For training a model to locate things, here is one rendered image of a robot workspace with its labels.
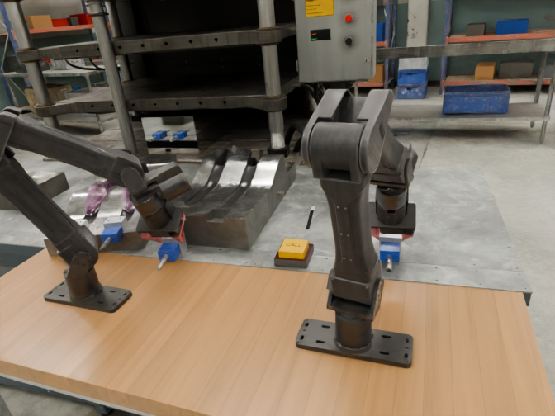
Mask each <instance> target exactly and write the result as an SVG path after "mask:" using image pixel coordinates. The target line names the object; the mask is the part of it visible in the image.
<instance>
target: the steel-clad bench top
mask: <svg viewBox="0 0 555 416"><path fill-rule="evenodd" d="M178 165H179V167H180V168H181V169H182V171H183V174H184V176H185V177H186V179H187V181H188V183H189V185H190V186H191V184H192V182H193V180H194V177H195V176H196V174H197V170H198V169H199V166H200V163H178ZM21 166H22V167H23V168H24V169H25V171H26V172H27V173H31V172H33V171H44V172H64V173H65V176H66V178H67V181H68V184H69V189H68V190H67V191H64V192H62V193H61V194H59V195H58V196H55V197H53V198H52V200H53V201H54V202H55V203H56V204H57V205H58V206H59V207H60V208H61V209H62V210H63V211H64V212H66V210H67V206H68V203H69V199H70V197H71V196H72V194H73V193H74V192H75V191H77V190H79V189H82V188H85V187H90V186H91V184H93V183H94V182H95V181H96V179H95V175H94V174H92V173H90V172H88V171H86V170H83V169H81V168H77V167H75V166H72V165H69V164H67V163H62V162H54V161H27V162H25V163H22V164H21ZM413 175H414V179H413V181H412V182H411V183H410V186H409V201H408V203H415V204H416V228H415V231H414V236H413V237H410V238H408V239H405V240H404V241H401V257H400V260H399V262H392V266H391V272H387V271H386V266H387V261H381V265H382V278H383V279H384V280H393V281H410V282H419V283H428V284H437V285H446V286H463V287H471V288H481V289H490V290H498V291H516V292H523V293H528V294H533V292H532V289H531V287H530V284H529V282H528V279H527V277H526V275H525V273H524V269H523V268H522V265H521V263H520V260H519V257H518V255H517V253H516V251H515V247H514V245H513V243H512V241H511V238H510V236H509V233H508V231H507V228H506V227H505V223H504V221H503V219H502V217H501V214H500V211H499V209H498V207H497V204H496V201H495V199H494V196H493V195H492V193H491V189H490V187H489V185H488V182H487V180H486V177H485V175H484V172H483V171H482V168H415V170H414V172H413ZM312 206H314V207H315V209H314V213H313V216H312V220H311V226H310V228H309V229H306V225H307V221H308V218H309V215H310V212H311V207H312ZM44 237H45V236H44V235H43V234H42V233H41V232H40V231H39V230H38V229H37V228H36V227H35V226H34V225H33V224H32V223H31V222H30V221H29V220H28V219H27V218H26V217H25V216H24V215H23V214H22V213H21V212H20V211H19V210H0V244H10V245H18V246H27V247H37V248H46V246H45V242H44V240H43V238H44ZM284 239H303V240H308V243H312V244H314V252H313V254H312V257H311V260H310V262H309V265H308V267H307V268H299V267H281V266H274V258H275V256H276V254H277V252H278V250H279V249H280V247H281V245H282V242H283V241H284ZM161 246H162V243H160V242H156V241H152V240H149V241H148V243H147V244H146V246H145V248H142V249H132V250H121V251H111V252H102V253H110V254H120V255H128V256H137V257H147V258H159V255H158V250H159V249H160V247H161ZM177 260H181V261H190V262H207V263H216V264H225V265H234V266H243V267H260V268H269V269H278V270H287V271H296V272H313V273H322V274H330V270H331V268H333V267H334V260H335V245H334V235H333V229H332V224H331V218H330V209H329V206H328V202H327V200H326V197H325V193H324V191H323V190H322V188H321V186H320V179H316V178H313V173H312V168H310V167H307V166H306V165H296V179H295V181H294V182H293V184H292V185H291V187H290V188H289V190H288V191H287V193H286V195H285V196H284V197H283V199H282V200H281V202H280V204H279V205H278V207H277V209H276V210H275V211H274V212H273V214H272V216H271V217H270V219H269V220H268V223H267V224H266V225H265V226H264V228H263V230H262V231H261V233H260V234H259V236H258V237H257V238H256V240H255V242H254V244H253V245H252V247H251V248H250V250H247V249H236V248H217V247H206V246H196V245H187V251H186V253H185V254H184V256H183V257H178V258H177Z"/></svg>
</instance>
